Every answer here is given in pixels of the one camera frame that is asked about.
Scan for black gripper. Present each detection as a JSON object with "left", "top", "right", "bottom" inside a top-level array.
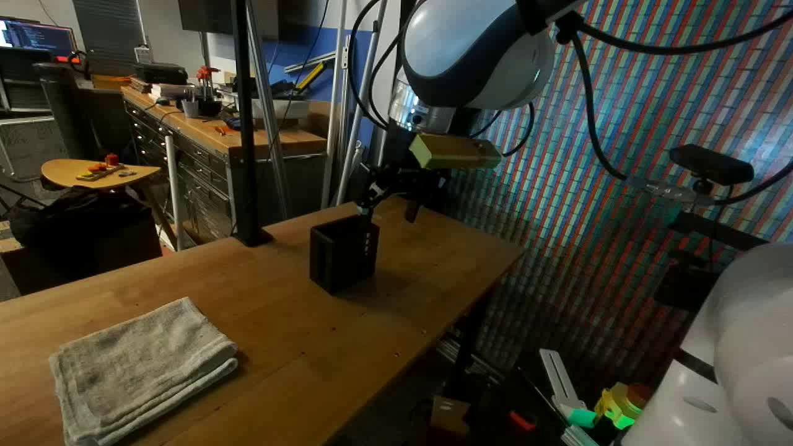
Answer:
[{"left": 357, "top": 120, "right": 457, "bottom": 228}]

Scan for grey towel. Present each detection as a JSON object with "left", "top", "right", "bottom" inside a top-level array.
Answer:
[{"left": 48, "top": 294, "right": 243, "bottom": 446}]

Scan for black perforated plastic box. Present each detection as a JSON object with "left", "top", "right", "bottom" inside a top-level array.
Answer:
[{"left": 307, "top": 214, "right": 381, "bottom": 297}]

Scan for small cardboard box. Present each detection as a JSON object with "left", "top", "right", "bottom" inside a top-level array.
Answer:
[{"left": 430, "top": 394, "right": 474, "bottom": 440}]

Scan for silver tripod leg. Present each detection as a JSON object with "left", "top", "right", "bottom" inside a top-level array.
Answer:
[
  {"left": 319, "top": 0, "right": 354, "bottom": 207},
  {"left": 246, "top": 0, "right": 292, "bottom": 221}
]

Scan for yellow and black tool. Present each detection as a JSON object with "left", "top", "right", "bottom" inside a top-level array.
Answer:
[{"left": 287, "top": 56, "right": 334, "bottom": 94}]

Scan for black vertical pole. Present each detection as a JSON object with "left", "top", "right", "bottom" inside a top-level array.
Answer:
[{"left": 229, "top": 0, "right": 275, "bottom": 248}]

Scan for wooden workbench with drawers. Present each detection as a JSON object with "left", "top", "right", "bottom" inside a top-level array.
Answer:
[{"left": 122, "top": 82, "right": 329, "bottom": 244}]

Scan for black pot with red flower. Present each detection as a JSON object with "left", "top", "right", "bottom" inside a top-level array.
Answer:
[{"left": 192, "top": 63, "right": 226, "bottom": 119}]

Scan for small red item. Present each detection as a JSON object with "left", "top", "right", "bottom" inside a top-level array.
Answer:
[{"left": 505, "top": 408, "right": 541, "bottom": 435}]

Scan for striped backdrop screen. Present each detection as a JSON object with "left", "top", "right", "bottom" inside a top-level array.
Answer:
[{"left": 443, "top": 0, "right": 793, "bottom": 398}]

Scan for black case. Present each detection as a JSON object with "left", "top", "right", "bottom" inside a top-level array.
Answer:
[{"left": 132, "top": 62, "right": 192, "bottom": 87}]

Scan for green and yellow blocks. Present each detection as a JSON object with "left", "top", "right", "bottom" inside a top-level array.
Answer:
[{"left": 567, "top": 382, "right": 650, "bottom": 432}]

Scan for round wooden stool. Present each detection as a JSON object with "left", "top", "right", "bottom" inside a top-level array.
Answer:
[{"left": 38, "top": 154, "right": 163, "bottom": 192}]

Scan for red clamp tool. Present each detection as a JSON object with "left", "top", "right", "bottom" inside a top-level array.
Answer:
[{"left": 49, "top": 50, "right": 89, "bottom": 68}]

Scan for computer monitor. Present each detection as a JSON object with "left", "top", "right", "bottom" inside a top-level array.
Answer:
[{"left": 0, "top": 16, "right": 79, "bottom": 56}]

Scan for yellow-green wrist camera box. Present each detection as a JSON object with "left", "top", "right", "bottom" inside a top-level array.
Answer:
[{"left": 406, "top": 130, "right": 503, "bottom": 173}]

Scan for looped black wrist cable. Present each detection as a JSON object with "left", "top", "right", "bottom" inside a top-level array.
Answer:
[{"left": 345, "top": 0, "right": 417, "bottom": 133}]

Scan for white slotted bracket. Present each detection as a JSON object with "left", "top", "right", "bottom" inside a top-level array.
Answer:
[{"left": 537, "top": 347, "right": 589, "bottom": 416}]

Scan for red handled tool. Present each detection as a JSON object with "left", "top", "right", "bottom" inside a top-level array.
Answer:
[{"left": 78, "top": 150, "right": 129, "bottom": 183}]

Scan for black camera stand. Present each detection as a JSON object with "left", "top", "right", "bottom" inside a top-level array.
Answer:
[{"left": 651, "top": 183, "right": 772, "bottom": 313}]

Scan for black exterior camera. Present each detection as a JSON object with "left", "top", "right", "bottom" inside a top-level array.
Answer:
[{"left": 666, "top": 141, "right": 756, "bottom": 188}]

